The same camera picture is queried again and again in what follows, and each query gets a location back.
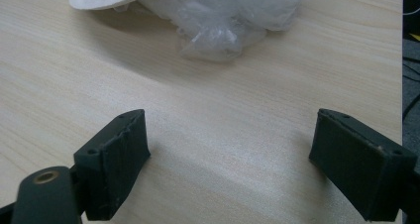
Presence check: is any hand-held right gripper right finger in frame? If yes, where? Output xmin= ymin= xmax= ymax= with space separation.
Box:
xmin=308 ymin=108 xmax=418 ymax=223

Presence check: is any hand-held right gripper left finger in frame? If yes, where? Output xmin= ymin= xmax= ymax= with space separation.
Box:
xmin=72 ymin=108 xmax=152 ymax=222

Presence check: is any black floor cable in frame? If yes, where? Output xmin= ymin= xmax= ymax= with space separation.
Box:
xmin=402 ymin=93 xmax=420 ymax=121

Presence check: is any clear plastic bag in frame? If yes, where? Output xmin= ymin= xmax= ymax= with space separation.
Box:
xmin=113 ymin=0 xmax=321 ymax=63

